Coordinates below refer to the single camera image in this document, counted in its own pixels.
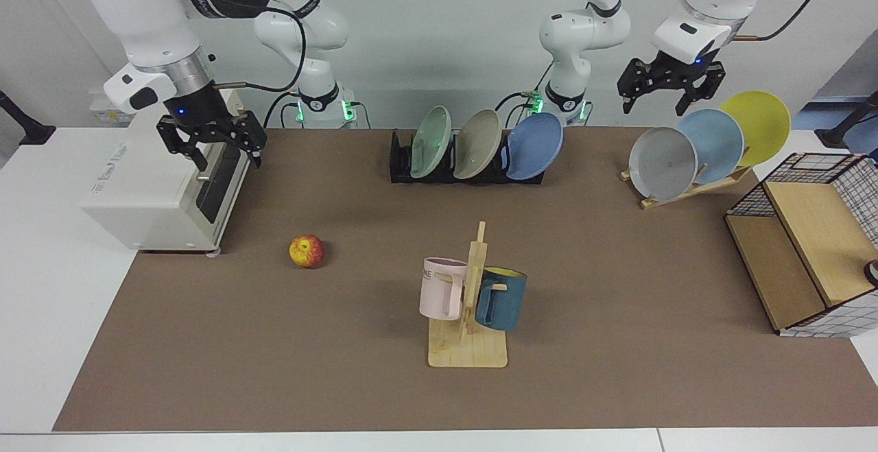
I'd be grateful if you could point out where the pink cup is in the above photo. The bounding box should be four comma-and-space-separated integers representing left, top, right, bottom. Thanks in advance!
419, 257, 468, 321

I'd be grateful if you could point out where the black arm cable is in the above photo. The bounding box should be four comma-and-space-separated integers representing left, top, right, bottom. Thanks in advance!
733, 0, 842, 43
213, 5, 308, 93

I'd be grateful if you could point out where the wire basket with wooden floor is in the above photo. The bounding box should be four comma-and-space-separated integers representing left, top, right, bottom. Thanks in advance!
724, 152, 878, 338

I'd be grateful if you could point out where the wooden plate rack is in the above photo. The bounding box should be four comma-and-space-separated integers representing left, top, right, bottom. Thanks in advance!
620, 147, 754, 210

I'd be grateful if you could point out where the wooden cup stand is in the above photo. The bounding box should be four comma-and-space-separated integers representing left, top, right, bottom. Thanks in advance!
428, 221, 509, 369

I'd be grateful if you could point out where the light blue plate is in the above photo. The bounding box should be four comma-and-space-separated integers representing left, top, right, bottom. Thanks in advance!
676, 108, 745, 185

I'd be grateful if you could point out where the white wall socket strip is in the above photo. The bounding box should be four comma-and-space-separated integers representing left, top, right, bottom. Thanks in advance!
89, 92, 135, 126

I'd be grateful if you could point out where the pale green plate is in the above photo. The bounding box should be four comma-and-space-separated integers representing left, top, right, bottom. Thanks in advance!
410, 106, 453, 179

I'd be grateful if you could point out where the black dish rack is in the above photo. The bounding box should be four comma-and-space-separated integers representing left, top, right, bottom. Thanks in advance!
390, 130, 547, 185

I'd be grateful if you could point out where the brown table cloth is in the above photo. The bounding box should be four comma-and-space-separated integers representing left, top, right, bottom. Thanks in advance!
52, 127, 878, 432

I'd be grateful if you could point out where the grey plate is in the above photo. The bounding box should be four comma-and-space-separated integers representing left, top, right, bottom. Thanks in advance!
628, 127, 698, 202

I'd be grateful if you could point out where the red yellow apple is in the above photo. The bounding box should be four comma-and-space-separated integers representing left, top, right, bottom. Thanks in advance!
289, 235, 326, 270

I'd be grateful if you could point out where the pale toaster oven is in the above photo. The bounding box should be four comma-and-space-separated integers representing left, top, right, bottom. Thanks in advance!
79, 88, 259, 258

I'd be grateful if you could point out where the black stand foot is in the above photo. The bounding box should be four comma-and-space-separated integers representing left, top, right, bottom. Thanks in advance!
0, 90, 57, 146
815, 92, 878, 150

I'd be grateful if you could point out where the yellow plate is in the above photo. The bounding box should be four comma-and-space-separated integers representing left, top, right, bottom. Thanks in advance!
719, 91, 792, 167

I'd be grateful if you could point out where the dark blue cup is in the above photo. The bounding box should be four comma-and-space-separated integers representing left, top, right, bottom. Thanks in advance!
475, 267, 527, 333

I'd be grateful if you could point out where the beige plate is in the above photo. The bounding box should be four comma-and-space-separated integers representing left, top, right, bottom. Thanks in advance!
453, 109, 503, 180

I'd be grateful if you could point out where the black base cable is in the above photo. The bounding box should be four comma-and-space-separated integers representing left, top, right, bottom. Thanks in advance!
263, 91, 302, 129
494, 61, 555, 129

